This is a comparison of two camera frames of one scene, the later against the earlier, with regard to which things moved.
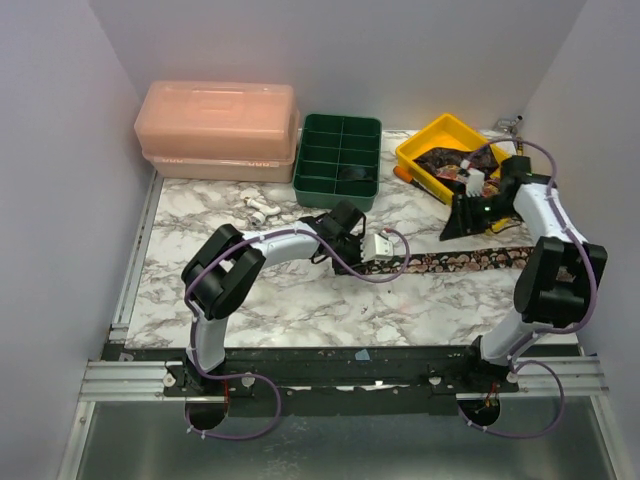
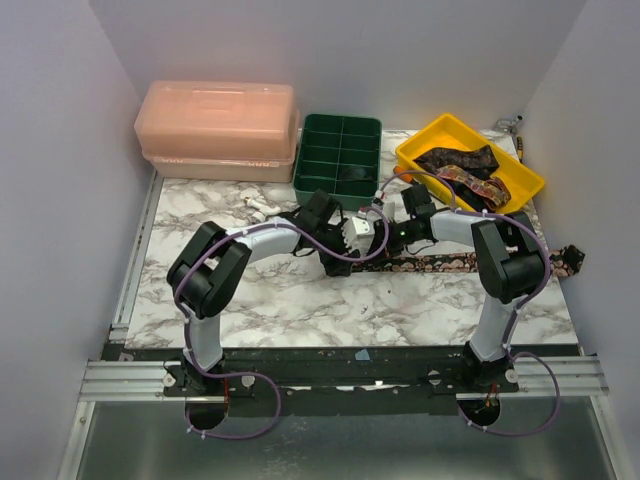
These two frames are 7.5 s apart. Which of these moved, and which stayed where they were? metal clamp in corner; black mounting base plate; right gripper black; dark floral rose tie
Moved: right gripper black
Stayed: metal clamp in corner; dark floral rose tie; black mounting base plate
